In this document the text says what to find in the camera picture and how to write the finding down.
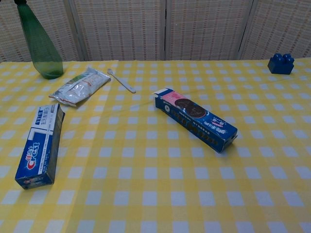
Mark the blue cookie box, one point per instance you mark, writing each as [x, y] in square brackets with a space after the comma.
[194, 116]

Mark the blue white toothpaste box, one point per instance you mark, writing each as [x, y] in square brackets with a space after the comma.
[40, 148]

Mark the white plastic spoon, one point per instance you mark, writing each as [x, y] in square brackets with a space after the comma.
[122, 82]

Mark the yellow white checkered tablecloth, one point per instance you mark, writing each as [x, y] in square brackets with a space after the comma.
[155, 170]

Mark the silver white snack pouch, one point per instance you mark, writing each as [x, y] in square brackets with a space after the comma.
[80, 87]

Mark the woven folding screen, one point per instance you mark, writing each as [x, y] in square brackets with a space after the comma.
[155, 29]

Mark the green plastic bottle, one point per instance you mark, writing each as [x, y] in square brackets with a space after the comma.
[41, 48]

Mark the blue toy building block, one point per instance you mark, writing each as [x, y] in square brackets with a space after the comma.
[281, 64]

